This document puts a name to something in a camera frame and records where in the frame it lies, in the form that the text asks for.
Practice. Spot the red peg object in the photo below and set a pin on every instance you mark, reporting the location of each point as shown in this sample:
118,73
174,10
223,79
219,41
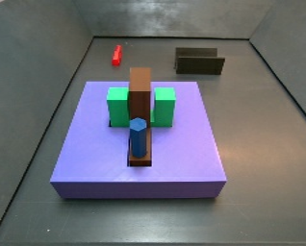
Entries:
116,56

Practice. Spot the purple board block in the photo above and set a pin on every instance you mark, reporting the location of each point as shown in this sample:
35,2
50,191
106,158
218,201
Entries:
91,169

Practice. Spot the green U-shaped block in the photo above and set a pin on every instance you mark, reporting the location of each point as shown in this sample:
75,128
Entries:
162,111

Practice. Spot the blue hexagonal peg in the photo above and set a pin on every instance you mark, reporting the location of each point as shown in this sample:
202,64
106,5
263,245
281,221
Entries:
138,137

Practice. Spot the brown L-shaped block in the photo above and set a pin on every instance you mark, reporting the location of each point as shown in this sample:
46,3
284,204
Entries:
139,108

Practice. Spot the black angled holder stand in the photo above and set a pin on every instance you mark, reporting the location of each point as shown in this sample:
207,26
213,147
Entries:
198,61

